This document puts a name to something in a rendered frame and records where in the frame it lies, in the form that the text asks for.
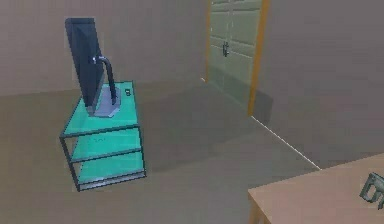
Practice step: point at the pale green room door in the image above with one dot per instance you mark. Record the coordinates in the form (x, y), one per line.
(233, 46)

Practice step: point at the teal glass television stand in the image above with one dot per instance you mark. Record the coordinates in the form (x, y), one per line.
(106, 146)

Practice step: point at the black television set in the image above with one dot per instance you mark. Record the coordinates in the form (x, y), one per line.
(87, 63)

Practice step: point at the light brown wooden table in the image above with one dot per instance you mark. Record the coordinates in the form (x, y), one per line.
(320, 196)

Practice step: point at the grey-green blocky object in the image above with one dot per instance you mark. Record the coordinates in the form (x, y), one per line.
(373, 191)

